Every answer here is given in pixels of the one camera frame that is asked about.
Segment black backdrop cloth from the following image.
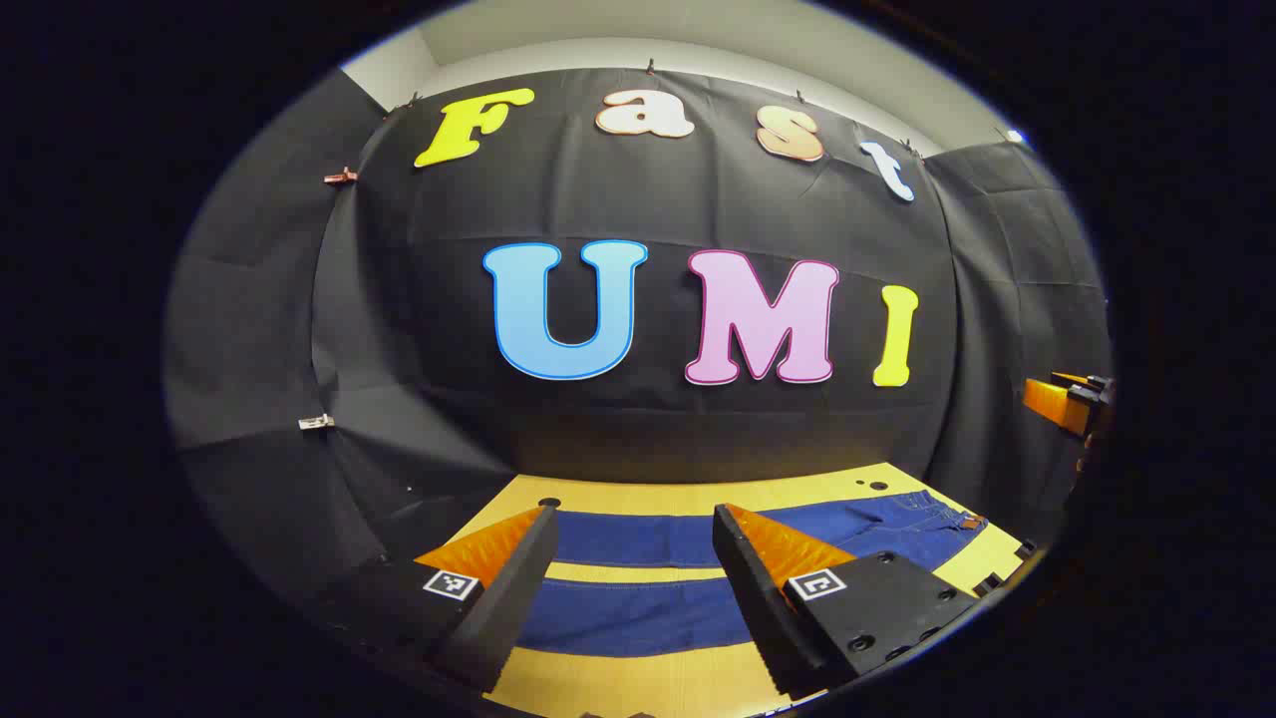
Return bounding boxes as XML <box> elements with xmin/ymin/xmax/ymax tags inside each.
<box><xmin>163</xmin><ymin>67</ymin><xmax>1117</xmax><ymax>601</ymax></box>

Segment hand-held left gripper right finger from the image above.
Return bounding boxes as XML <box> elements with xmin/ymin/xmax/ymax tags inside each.
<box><xmin>711</xmin><ymin>503</ymin><xmax>985</xmax><ymax>701</ymax></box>

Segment blue jeans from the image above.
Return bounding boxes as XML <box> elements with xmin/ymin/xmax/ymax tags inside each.
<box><xmin>513</xmin><ymin>490</ymin><xmax>989</xmax><ymax>659</ymax></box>

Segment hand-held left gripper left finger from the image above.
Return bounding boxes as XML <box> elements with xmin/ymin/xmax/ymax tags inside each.
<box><xmin>332</xmin><ymin>504</ymin><xmax>562</xmax><ymax>695</ymax></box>

